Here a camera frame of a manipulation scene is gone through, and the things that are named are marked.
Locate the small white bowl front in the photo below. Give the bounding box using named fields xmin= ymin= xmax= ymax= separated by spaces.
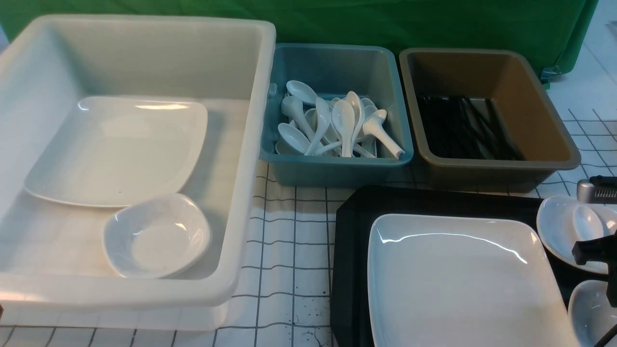
xmin=568 ymin=280 xmax=617 ymax=347

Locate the white spoon back left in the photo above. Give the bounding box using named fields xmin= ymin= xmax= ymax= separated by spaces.
xmin=286 ymin=80 xmax=318 ymax=106

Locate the blue plastic bin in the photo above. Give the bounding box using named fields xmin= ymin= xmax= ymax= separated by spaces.
xmin=260 ymin=42 xmax=414 ymax=188

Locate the white spoon front left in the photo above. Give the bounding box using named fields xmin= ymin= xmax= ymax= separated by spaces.
xmin=277 ymin=123 xmax=310 ymax=155

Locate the black serving tray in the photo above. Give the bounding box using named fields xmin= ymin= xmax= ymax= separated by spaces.
xmin=330 ymin=186 xmax=616 ymax=347

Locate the large white square plate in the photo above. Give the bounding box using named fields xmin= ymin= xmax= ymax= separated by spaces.
xmin=367 ymin=214 xmax=579 ymax=347

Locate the black chopsticks pile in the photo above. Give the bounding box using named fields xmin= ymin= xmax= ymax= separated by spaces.
xmin=415 ymin=93 xmax=525 ymax=161

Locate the small white bowl in tub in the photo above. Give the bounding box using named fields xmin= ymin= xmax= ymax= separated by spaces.
xmin=102 ymin=193 xmax=212 ymax=279

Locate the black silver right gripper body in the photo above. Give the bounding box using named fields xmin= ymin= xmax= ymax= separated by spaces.
xmin=577 ymin=176 xmax=617 ymax=204

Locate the brown plastic bin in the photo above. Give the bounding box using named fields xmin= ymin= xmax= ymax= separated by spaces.
xmin=399 ymin=48 xmax=580 ymax=193

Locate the white spoon with upright handle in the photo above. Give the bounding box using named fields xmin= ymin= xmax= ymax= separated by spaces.
xmin=362 ymin=109 xmax=405 ymax=160

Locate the green backdrop cloth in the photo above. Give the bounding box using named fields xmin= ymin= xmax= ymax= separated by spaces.
xmin=1 ymin=0 xmax=596 ymax=96

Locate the large white plastic tub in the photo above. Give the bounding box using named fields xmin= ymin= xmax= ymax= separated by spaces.
xmin=1 ymin=14 xmax=276 ymax=330

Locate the white spoon centre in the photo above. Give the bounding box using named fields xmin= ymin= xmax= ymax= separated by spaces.
xmin=331 ymin=100 xmax=355 ymax=158

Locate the metal clamp on backdrop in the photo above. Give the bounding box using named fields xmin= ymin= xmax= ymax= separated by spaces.
xmin=538 ymin=66 xmax=563 ymax=85

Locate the white square plate in tub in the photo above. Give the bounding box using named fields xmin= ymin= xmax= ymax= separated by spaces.
xmin=24 ymin=96 xmax=209 ymax=207

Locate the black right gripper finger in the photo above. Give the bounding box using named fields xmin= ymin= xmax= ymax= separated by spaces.
xmin=572 ymin=234 xmax=617 ymax=307

